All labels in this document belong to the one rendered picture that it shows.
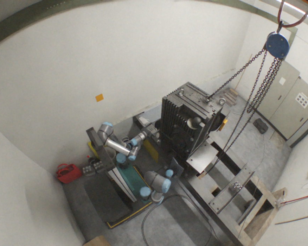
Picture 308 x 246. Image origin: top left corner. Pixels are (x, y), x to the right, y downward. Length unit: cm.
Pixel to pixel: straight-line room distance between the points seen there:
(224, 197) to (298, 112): 291
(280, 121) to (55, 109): 474
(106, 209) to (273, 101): 420
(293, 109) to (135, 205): 402
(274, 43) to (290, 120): 348
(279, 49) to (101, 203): 210
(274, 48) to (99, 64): 165
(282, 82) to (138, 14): 342
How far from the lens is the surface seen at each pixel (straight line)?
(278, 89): 409
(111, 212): 178
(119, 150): 153
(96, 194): 186
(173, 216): 259
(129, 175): 190
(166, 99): 143
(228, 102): 423
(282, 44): 97
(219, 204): 210
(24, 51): 157
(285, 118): 433
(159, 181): 120
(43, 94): 175
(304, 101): 405
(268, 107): 435
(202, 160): 192
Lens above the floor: 256
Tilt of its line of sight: 52 degrees down
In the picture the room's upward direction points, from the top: 1 degrees clockwise
